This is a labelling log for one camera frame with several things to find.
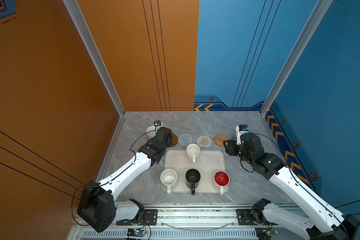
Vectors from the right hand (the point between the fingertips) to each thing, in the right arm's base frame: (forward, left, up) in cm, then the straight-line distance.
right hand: (225, 143), depth 75 cm
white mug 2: (-11, +31, -21) cm, 38 cm away
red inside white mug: (-11, 0, -21) cm, 23 cm away
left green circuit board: (-35, +44, -23) cm, 61 cm away
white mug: (+6, +16, -18) cm, 25 cm away
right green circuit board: (-35, -17, -24) cm, 46 cm away
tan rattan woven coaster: (+19, -3, -23) cm, 30 cm away
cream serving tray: (+1, +6, -24) cm, 25 cm away
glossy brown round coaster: (+18, +29, -22) cm, 40 cm away
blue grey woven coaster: (+17, +22, -21) cm, 35 cm away
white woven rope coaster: (+16, +8, -22) cm, 28 cm away
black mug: (-11, +17, -20) cm, 29 cm away
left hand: (+8, +31, -3) cm, 32 cm away
